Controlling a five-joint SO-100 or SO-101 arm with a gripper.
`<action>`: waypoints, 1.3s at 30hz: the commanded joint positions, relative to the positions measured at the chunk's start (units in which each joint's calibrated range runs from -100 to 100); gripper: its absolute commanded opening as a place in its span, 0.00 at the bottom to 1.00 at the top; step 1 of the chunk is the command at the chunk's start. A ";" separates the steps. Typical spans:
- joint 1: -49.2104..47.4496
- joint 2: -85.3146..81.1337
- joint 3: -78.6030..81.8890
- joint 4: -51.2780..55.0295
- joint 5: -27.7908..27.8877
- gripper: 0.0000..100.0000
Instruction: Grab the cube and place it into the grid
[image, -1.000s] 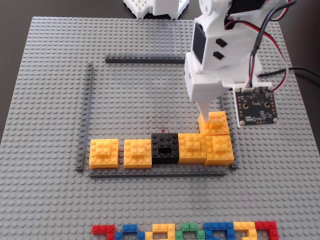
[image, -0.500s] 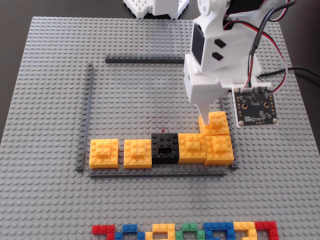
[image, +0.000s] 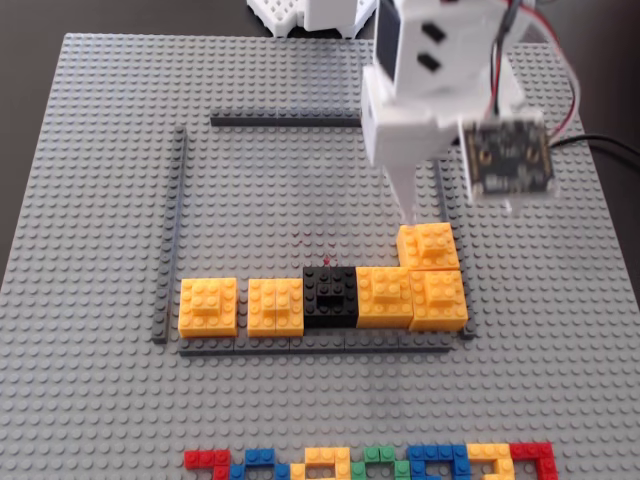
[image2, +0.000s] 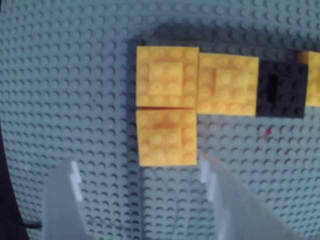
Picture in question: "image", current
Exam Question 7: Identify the grey Lego baseplate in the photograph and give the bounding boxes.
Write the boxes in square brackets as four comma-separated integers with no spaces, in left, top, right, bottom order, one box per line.
[0,32,640,480]

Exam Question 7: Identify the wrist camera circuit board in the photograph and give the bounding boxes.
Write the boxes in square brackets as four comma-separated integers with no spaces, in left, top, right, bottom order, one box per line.
[457,108,560,215]

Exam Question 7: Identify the yellow Lego brick letter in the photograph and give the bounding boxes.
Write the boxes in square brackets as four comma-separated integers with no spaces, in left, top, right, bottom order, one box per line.
[467,443,516,480]
[289,446,352,480]

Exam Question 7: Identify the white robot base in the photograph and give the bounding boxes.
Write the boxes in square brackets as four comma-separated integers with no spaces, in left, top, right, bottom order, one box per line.
[247,0,377,39]

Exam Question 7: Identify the green Lego brick letter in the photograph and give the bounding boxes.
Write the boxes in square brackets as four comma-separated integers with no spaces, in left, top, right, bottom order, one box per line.
[349,444,412,480]

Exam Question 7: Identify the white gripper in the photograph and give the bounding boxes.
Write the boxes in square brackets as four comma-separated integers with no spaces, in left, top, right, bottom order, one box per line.
[359,66,464,227]

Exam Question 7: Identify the yellow Lego cube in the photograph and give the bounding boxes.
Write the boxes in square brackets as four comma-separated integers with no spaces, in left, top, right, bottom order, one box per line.
[396,222,462,274]
[177,277,240,340]
[246,277,306,339]
[355,266,415,331]
[408,269,470,333]

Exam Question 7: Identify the black Lego cube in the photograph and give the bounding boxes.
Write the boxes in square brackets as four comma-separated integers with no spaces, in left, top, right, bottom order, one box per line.
[302,266,360,330]

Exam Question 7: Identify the dark grey Lego wall strip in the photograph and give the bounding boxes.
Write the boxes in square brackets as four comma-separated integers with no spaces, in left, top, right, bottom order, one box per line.
[177,333,456,357]
[430,157,477,342]
[151,126,189,345]
[209,108,365,129]

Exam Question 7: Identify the black cable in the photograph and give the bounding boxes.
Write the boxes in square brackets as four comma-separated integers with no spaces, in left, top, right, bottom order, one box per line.
[548,132,640,162]

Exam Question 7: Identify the red Lego brick letter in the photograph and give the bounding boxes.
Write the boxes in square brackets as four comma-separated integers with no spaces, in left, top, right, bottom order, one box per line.
[509,441,559,480]
[183,449,232,480]

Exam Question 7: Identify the red and black servo wires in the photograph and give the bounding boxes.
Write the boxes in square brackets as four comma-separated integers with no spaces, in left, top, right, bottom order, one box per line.
[488,0,584,145]

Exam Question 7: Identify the blue Lego brick letter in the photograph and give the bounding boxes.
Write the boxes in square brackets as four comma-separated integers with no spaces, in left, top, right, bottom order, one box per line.
[407,443,470,480]
[230,448,292,480]

